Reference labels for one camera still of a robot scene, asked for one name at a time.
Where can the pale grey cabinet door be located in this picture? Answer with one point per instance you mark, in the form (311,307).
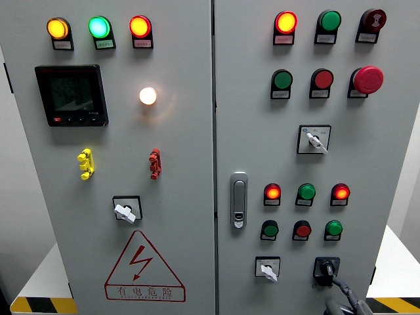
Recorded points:
(180,147)

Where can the red warning triangle sticker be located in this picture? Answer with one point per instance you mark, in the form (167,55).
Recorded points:
(144,291)

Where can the large red push button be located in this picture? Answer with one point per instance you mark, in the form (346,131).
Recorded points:
(323,79)

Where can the large yellow indicator lamp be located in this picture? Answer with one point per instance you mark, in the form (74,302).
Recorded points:
(57,28)

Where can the pale grey door with lock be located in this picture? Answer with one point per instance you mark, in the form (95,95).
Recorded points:
(361,164)

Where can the white lamp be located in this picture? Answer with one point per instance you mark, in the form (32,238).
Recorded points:
(148,96)

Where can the large red stop button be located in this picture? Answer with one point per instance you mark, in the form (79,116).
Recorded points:
(368,79)

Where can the black door hinge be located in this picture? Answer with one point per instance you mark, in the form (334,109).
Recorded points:
(8,78)
(70,290)
(374,275)

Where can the black yellow striped tape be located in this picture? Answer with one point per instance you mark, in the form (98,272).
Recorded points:
(42,306)
(397,305)

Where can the large red indicator lamp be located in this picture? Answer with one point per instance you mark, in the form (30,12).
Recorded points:
(285,22)
(139,26)

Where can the small red push button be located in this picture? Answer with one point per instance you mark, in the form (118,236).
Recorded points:
(303,230)

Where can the silver door lock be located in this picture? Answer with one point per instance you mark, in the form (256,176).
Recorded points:
(239,199)

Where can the large green push button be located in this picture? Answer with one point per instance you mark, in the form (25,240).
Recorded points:
(283,79)
(329,20)

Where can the small green indicator lamp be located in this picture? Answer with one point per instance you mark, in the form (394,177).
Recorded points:
(334,228)

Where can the small label plate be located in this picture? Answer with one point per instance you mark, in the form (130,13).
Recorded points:
(300,237)
(280,94)
(268,237)
(303,202)
(357,94)
(319,93)
(283,39)
(325,38)
(142,43)
(62,45)
(104,44)
(331,237)
(367,37)
(338,202)
(272,202)

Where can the dark red buzzer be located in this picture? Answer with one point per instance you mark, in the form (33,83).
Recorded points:
(374,19)

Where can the black display meter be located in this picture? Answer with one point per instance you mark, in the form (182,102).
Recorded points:
(71,94)

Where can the large green indicator lamp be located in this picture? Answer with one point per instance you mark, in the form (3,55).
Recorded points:
(98,27)

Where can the small green push button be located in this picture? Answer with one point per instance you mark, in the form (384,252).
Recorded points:
(306,191)
(271,229)

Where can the black knob turn switch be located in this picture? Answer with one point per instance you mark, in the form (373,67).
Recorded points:
(323,267)

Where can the small red indicator lamp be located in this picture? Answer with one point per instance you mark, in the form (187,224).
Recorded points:
(272,192)
(341,192)

